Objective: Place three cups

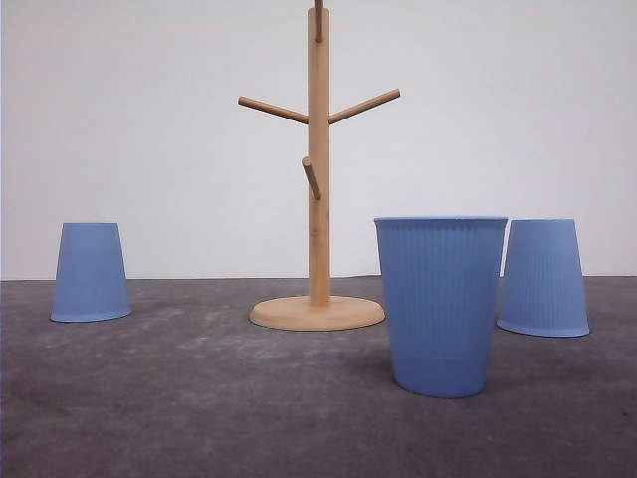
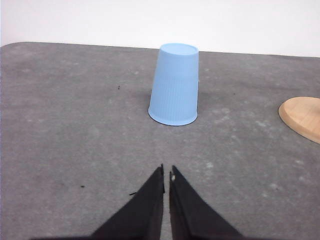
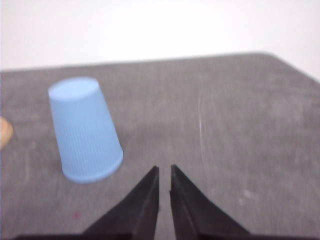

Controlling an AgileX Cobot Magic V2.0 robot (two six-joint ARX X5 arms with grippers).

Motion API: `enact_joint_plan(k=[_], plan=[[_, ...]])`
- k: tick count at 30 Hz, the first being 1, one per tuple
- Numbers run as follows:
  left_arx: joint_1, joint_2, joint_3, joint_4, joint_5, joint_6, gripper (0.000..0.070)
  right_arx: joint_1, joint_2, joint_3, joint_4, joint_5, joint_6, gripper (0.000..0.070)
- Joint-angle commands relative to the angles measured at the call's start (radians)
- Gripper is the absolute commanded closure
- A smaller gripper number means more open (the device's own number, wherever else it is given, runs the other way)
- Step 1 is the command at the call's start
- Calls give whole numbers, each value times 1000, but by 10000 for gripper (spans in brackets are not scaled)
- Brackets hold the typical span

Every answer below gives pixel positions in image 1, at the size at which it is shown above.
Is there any blue ribbed cup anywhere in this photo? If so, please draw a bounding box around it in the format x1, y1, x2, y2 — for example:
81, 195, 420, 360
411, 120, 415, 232
374, 216, 509, 398

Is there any wooden cup tree stand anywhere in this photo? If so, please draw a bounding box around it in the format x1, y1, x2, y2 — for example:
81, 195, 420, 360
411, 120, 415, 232
237, 0, 400, 332

